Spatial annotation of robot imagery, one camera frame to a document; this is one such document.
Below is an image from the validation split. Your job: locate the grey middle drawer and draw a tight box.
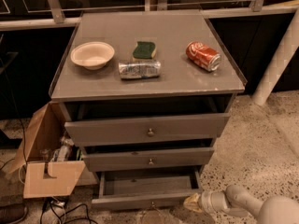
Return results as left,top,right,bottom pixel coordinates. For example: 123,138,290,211
83,147,214,172

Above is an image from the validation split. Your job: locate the white diagonal pole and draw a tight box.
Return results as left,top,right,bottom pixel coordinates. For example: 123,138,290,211
251,9,299,105

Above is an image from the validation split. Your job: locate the black floor cable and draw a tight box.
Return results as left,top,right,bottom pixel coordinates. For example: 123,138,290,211
39,197,92,224

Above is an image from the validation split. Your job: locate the metal railing frame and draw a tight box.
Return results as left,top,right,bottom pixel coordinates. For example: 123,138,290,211
0,0,298,31

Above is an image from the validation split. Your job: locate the grey bottom drawer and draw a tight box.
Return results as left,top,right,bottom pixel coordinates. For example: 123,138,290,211
92,166,202,211

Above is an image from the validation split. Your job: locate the grey drawer cabinet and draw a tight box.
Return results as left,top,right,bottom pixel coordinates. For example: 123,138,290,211
49,10,249,179

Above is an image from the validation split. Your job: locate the plastic bottle in box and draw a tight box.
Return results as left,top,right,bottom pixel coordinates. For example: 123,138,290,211
56,137,74,161

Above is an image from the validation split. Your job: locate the open cardboard box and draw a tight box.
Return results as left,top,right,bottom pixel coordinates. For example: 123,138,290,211
9,102,97,199

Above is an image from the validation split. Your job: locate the grey top drawer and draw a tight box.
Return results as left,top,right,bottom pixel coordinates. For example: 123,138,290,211
65,113,229,147

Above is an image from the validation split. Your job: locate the beige paper bowl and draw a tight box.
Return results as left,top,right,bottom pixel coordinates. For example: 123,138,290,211
70,42,115,70

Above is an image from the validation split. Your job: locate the grey drawer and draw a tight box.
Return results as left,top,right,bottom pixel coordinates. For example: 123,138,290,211
65,113,229,147
83,147,214,172
92,166,202,211

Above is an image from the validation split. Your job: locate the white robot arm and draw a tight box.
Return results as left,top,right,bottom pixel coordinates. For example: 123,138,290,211
183,185,299,224

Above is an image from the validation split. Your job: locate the silver crushed can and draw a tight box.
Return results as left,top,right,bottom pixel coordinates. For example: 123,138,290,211
119,60,162,79

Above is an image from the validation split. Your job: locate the green yellow sponge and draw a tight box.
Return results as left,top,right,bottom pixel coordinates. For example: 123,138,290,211
133,41,156,60

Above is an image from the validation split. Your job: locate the red cola can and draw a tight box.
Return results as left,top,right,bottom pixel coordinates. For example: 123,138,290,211
186,41,221,72

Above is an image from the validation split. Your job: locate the dark shoe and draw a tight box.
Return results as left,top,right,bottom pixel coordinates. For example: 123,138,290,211
0,203,28,224

